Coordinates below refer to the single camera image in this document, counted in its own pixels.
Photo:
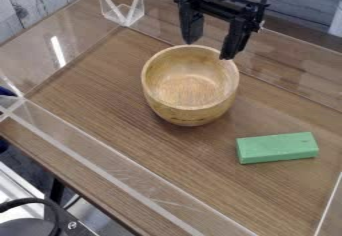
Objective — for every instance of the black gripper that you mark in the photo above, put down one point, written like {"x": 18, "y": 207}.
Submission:
{"x": 241, "y": 12}

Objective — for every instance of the green rectangular block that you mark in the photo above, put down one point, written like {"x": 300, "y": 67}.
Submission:
{"x": 280, "y": 147}

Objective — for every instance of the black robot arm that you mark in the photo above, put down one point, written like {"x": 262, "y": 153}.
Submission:
{"x": 244, "y": 14}

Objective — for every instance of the light wooden bowl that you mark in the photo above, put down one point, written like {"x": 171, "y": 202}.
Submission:
{"x": 189, "y": 84}

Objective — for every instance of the black table leg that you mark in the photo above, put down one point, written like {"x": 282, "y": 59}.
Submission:
{"x": 57, "y": 191}

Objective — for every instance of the clear acrylic corner bracket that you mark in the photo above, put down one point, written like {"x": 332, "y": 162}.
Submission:
{"x": 123, "y": 14}

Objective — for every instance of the clear acrylic tray wall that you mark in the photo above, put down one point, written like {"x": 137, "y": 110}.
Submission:
{"x": 170, "y": 180}

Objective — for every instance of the black metal base plate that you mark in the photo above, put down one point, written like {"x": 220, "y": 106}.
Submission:
{"x": 70, "y": 224}

